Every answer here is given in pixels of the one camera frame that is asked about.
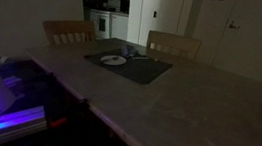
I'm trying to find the dark grey placemat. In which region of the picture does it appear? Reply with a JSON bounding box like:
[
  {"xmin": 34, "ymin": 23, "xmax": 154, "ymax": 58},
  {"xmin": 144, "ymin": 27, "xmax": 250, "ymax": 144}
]
[{"xmin": 85, "ymin": 48, "xmax": 173, "ymax": 85}]

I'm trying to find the white kitchen oven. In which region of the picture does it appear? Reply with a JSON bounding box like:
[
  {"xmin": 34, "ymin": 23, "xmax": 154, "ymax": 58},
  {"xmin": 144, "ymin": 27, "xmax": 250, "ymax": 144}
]
[{"xmin": 89, "ymin": 9, "xmax": 111, "ymax": 39}]

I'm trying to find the wooden chair near door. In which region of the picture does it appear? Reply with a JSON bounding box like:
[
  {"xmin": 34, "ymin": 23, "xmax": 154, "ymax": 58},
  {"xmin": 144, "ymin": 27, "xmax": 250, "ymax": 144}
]
[{"xmin": 146, "ymin": 30, "xmax": 201, "ymax": 61}]

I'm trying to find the white round plate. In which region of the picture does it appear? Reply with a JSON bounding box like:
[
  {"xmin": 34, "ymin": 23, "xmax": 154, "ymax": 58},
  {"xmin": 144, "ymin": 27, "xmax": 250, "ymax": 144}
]
[{"xmin": 100, "ymin": 55, "xmax": 127, "ymax": 66}]

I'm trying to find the silver metal fork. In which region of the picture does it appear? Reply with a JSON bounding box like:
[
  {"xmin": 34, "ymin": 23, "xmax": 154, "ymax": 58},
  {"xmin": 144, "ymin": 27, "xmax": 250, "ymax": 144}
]
[{"xmin": 132, "ymin": 56, "xmax": 160, "ymax": 62}]

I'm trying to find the silver metal spoon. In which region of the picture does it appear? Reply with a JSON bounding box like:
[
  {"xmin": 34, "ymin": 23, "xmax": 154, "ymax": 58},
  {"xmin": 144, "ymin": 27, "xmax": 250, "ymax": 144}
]
[{"xmin": 102, "ymin": 56, "xmax": 119, "ymax": 63}]

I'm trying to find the wooden chair near kitchen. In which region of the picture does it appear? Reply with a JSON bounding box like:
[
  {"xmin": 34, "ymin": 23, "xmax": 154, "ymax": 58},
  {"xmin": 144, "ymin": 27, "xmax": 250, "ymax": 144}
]
[{"xmin": 42, "ymin": 20, "xmax": 96, "ymax": 46}]

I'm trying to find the blue folded cloth napkin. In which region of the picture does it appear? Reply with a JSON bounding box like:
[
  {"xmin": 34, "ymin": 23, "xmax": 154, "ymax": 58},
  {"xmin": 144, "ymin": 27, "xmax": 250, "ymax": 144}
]
[{"xmin": 121, "ymin": 45, "xmax": 138, "ymax": 58}]

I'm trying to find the white door with handle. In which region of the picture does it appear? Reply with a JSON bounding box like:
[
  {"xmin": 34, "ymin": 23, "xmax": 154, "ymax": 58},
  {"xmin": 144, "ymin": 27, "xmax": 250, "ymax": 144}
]
[{"xmin": 213, "ymin": 0, "xmax": 262, "ymax": 82}]

